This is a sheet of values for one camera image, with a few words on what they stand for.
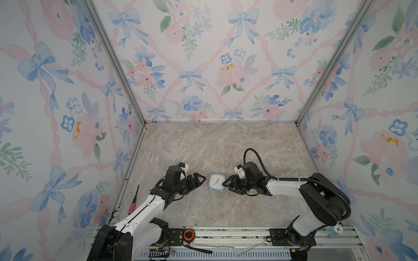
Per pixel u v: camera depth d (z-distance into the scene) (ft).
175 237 2.43
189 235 2.38
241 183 2.56
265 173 2.25
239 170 2.80
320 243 2.40
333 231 2.35
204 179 2.61
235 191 2.63
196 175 2.50
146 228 1.99
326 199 1.51
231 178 2.67
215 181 2.88
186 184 2.40
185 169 2.61
